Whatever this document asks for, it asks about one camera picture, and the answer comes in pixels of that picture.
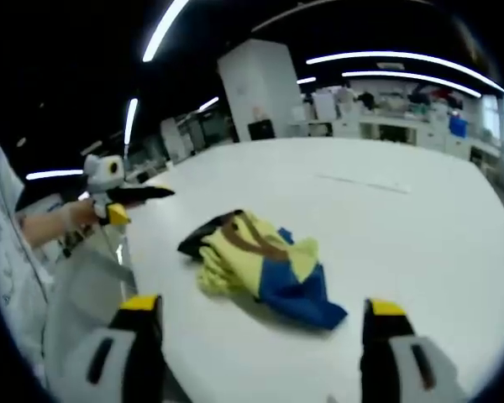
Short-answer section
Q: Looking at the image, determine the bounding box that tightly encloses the white workbench with shelves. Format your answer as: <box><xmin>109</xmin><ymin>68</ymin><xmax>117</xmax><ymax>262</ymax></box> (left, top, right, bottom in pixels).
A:
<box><xmin>308</xmin><ymin>83</ymin><xmax>503</xmax><ymax>163</ymax></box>

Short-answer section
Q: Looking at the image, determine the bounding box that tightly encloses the yellow and blue garment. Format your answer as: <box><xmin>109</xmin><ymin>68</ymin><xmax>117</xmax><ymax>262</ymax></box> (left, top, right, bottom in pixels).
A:
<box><xmin>176</xmin><ymin>208</ymin><xmax>349</xmax><ymax>332</ymax></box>

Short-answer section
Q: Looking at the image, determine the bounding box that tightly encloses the long ceiling light strip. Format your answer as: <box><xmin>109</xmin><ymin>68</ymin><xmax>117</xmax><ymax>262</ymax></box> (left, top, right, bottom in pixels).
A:
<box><xmin>141</xmin><ymin>0</ymin><xmax>191</xmax><ymax>64</ymax></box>
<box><xmin>305</xmin><ymin>50</ymin><xmax>504</xmax><ymax>97</ymax></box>
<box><xmin>341</xmin><ymin>71</ymin><xmax>483</xmax><ymax>99</ymax></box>

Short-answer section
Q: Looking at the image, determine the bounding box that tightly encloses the grey table frame bar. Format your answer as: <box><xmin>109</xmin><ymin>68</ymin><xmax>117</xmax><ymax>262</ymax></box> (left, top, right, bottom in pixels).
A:
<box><xmin>86</xmin><ymin>246</ymin><xmax>139</xmax><ymax>287</ymax></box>

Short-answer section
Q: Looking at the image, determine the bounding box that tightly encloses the white square pillar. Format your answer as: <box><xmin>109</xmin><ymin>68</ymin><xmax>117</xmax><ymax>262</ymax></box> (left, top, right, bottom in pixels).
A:
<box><xmin>217</xmin><ymin>39</ymin><xmax>311</xmax><ymax>143</ymax></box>

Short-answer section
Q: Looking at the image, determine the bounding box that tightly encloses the person's white printed shirt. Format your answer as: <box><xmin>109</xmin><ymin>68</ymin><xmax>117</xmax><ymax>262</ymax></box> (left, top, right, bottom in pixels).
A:
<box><xmin>0</xmin><ymin>142</ymin><xmax>56</xmax><ymax>390</ymax></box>

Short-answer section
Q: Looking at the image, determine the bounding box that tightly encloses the white cabinet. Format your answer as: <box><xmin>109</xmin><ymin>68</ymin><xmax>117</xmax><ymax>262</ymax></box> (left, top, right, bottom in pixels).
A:
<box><xmin>159</xmin><ymin>117</ymin><xmax>186</xmax><ymax>164</ymax></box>

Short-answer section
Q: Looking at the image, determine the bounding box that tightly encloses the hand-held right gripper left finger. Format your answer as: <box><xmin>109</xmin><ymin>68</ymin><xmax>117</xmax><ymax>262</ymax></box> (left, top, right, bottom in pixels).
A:
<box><xmin>65</xmin><ymin>294</ymin><xmax>168</xmax><ymax>403</ymax></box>

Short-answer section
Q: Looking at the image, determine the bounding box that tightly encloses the person's left hand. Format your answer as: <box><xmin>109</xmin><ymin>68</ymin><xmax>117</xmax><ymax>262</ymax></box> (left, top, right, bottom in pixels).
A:
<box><xmin>64</xmin><ymin>197</ymin><xmax>101</xmax><ymax>235</ymax></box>

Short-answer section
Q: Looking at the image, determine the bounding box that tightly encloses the blue storage bin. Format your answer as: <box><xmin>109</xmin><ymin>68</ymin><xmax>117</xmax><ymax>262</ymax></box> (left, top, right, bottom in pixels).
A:
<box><xmin>448</xmin><ymin>114</ymin><xmax>469</xmax><ymax>139</ymax></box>

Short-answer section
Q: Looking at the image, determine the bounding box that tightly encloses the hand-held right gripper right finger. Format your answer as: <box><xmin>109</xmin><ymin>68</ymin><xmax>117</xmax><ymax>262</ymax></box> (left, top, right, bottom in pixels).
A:
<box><xmin>359</xmin><ymin>297</ymin><xmax>468</xmax><ymax>403</ymax></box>

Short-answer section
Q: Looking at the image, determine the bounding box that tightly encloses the black box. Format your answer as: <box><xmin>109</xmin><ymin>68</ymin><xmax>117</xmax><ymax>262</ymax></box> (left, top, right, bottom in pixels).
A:
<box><xmin>247</xmin><ymin>118</ymin><xmax>276</xmax><ymax>142</ymax></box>

